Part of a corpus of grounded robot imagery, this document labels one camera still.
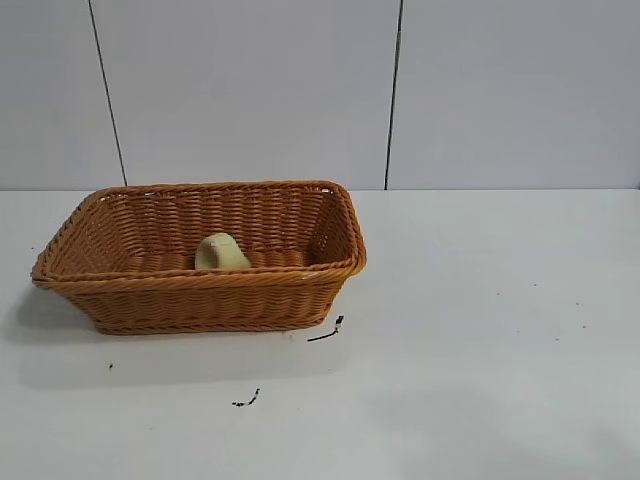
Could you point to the brown woven wicker basket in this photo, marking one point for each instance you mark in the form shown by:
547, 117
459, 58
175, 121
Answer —
200, 300

